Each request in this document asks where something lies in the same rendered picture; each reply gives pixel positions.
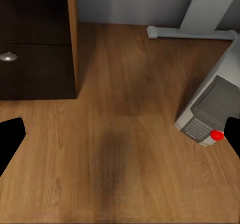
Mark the desk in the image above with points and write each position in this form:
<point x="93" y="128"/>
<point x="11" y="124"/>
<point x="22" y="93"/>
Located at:
<point x="200" y="22"/>

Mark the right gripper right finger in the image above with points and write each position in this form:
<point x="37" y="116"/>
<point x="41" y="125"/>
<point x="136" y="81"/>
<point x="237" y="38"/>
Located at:
<point x="232" y="133"/>

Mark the cabinet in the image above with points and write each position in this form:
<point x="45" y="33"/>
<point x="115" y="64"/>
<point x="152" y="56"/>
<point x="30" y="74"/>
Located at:
<point x="38" y="49"/>

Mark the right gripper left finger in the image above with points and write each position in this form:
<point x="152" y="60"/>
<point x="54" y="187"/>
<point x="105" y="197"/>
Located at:
<point x="12" y="133"/>

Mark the desktop computer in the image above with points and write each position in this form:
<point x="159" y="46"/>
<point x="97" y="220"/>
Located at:
<point x="218" y="97"/>

